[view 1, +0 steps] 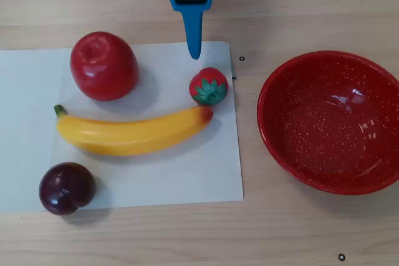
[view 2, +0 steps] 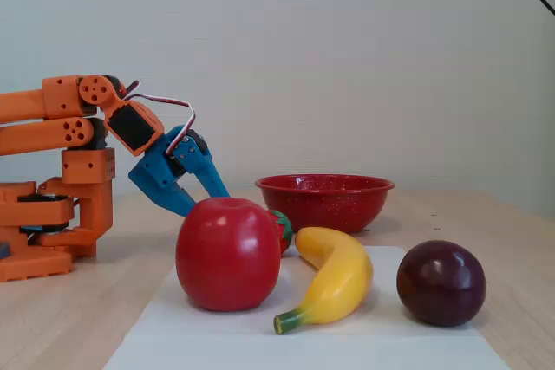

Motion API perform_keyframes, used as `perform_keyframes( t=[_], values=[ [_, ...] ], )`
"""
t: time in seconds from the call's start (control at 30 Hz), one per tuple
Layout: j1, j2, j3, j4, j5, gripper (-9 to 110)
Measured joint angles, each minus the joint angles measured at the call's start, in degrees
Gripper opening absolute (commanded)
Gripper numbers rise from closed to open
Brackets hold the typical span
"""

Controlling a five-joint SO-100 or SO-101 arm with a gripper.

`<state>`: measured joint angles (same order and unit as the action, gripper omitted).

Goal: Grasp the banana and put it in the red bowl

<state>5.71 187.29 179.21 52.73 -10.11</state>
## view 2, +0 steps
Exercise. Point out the dark blue clamp piece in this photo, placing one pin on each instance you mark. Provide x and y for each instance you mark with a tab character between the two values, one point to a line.
4	251

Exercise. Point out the red toy apple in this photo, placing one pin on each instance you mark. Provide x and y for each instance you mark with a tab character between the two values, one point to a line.
225	257

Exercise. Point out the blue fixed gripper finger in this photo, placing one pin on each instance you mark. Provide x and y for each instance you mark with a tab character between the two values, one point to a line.
178	203

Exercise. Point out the dark purple toy plum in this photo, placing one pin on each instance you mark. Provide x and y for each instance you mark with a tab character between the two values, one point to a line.
441	283

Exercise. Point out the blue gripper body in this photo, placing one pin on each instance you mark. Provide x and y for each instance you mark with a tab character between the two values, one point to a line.
157	171

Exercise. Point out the red toy strawberry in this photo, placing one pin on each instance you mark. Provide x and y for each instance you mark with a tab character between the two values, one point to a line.
284	231

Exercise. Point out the orange robot base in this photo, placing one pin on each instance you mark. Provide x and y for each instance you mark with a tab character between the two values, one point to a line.
30	264

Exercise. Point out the yellow toy banana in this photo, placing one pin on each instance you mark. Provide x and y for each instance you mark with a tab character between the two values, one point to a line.
342	274

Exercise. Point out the blue hinged gripper finger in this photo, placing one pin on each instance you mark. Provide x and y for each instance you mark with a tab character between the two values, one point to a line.
204	170

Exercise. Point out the red speckled enamel bowl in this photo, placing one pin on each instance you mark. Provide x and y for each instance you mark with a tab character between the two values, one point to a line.
325	209

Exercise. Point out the white paper sheet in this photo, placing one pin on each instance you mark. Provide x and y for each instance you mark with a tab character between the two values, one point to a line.
260	348

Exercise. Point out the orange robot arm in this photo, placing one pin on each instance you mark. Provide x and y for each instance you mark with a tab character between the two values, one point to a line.
26	105

